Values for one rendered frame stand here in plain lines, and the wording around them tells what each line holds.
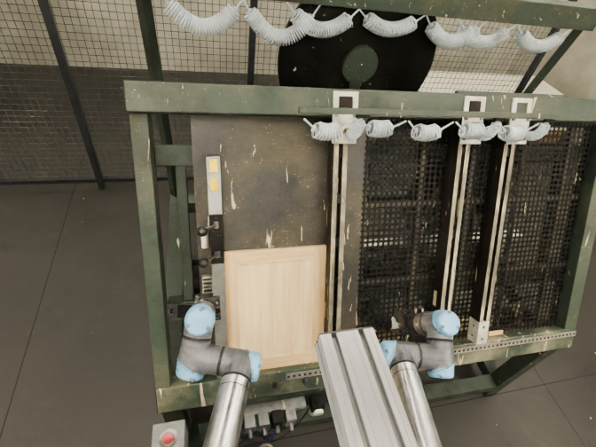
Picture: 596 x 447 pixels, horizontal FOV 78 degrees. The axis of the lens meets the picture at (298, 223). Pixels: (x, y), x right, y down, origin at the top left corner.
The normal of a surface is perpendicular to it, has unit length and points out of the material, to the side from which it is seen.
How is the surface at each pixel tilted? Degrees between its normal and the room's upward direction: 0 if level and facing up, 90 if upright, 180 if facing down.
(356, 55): 90
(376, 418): 0
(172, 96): 57
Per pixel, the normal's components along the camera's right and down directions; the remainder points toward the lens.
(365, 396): 0.14, -0.69
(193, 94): 0.24, 0.23
